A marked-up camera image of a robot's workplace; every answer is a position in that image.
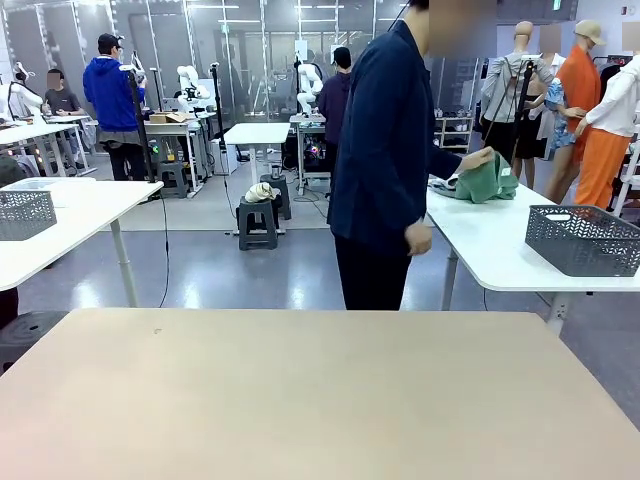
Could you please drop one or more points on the person's left hand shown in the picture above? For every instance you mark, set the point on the person's left hand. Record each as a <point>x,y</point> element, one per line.
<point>477,159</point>

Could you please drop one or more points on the person's right hand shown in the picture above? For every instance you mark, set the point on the person's right hand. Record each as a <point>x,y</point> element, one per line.
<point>420,240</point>

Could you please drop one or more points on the green terry towel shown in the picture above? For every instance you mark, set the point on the green terry towel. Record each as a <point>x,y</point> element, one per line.
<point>487,185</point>

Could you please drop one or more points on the gray towel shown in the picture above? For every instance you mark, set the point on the gray towel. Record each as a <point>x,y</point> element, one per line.
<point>442,186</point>

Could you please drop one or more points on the person's left forearm navy sleeve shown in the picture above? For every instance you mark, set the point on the person's left forearm navy sleeve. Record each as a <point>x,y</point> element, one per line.
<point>445,161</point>

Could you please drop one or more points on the person's right forearm navy sleeve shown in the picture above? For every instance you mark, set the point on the person's right forearm navy sleeve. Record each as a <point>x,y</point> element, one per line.
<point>407,210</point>

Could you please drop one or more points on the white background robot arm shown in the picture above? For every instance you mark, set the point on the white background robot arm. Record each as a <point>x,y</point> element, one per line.
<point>20,95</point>
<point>307,85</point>
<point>192,90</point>

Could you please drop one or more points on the gray plastic woven basket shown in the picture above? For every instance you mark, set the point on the gray plastic woven basket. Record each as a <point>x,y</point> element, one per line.
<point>25,215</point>
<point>580,245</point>

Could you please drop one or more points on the white shoe shelf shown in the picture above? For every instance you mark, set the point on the white shoe shelf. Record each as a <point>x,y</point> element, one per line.
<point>455,132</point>

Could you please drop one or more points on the mannequin in black dress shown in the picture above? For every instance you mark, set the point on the mannequin in black dress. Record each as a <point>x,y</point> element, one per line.
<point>530,137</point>

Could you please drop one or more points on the mannequin in gray shirt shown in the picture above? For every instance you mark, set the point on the mannequin in gray shirt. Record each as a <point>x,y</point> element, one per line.
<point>500,85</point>

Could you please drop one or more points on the person in navy jacket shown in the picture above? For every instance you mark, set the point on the person in navy jacket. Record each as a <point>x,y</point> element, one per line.
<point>380,150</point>

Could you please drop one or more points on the mannequin in floral outfit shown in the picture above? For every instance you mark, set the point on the mannequin in floral outfit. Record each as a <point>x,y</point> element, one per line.
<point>560,100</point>

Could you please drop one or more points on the mannequin with orange trousers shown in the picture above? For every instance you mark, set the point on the mannequin with orange trousers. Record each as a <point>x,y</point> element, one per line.
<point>602,160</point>

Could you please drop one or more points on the mannequin in orange jacket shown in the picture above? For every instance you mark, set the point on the mannequin in orange jacket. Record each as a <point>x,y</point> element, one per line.
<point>582,85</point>

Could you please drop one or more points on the workstation table with electronics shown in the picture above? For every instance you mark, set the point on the workstation table with electronics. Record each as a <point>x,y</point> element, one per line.
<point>312,150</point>

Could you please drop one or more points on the gray plastic step stool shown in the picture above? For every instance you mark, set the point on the gray plastic step stool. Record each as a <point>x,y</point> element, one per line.
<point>257,235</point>
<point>30,332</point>
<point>283,200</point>
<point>172,177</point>

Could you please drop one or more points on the person in purple hoodie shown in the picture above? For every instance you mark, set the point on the person in purple hoodie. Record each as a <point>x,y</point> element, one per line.
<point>334,105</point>

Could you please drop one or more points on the clothes rack with garments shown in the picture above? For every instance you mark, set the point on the clothes rack with garments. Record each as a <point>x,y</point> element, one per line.
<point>607,72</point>

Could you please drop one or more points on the beige crumpled cloth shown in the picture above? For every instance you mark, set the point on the beige crumpled cloth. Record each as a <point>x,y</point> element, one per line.
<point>261,192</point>

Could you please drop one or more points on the white computer tower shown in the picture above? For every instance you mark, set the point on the white computer tower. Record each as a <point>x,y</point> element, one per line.
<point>227,157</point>

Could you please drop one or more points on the gray workbench desk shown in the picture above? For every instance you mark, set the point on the gray workbench desk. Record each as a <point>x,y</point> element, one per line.
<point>170,129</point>

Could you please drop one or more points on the open cardboard box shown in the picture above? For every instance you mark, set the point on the open cardboard box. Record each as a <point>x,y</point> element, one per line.
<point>167,118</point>

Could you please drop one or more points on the thin black stand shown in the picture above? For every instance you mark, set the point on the thin black stand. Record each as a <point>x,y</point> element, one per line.
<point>159,90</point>

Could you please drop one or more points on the person in blue hoodie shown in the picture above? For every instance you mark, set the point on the person in blue hoodie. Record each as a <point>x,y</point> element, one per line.
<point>107,95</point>

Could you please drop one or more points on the seated person in black shirt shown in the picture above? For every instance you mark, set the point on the seated person in black shirt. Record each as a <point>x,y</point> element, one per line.
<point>62,102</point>

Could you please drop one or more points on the black camera tripod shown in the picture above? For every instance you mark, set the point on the black camera tripod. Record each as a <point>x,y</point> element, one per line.
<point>142,130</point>
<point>522,100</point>

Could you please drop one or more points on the black camera stand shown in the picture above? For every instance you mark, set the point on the black camera stand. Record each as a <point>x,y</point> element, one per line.
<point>218,110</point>

